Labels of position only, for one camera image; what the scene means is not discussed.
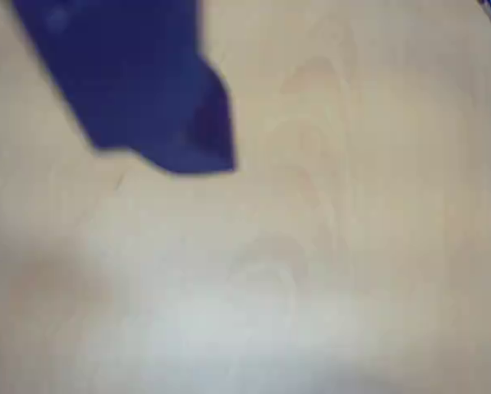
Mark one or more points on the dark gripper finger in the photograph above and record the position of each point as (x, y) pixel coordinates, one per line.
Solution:
(139, 82)

